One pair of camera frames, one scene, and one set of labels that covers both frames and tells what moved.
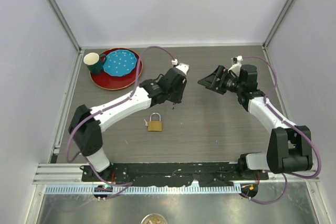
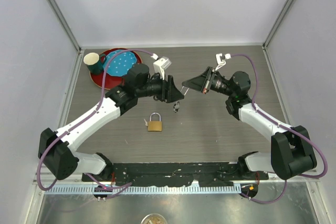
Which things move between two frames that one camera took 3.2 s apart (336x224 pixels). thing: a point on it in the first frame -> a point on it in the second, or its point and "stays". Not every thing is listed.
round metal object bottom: (154, 219) stays
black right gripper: (211, 81) -> (203, 83)
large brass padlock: (155, 126) stays
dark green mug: (95, 62) stays
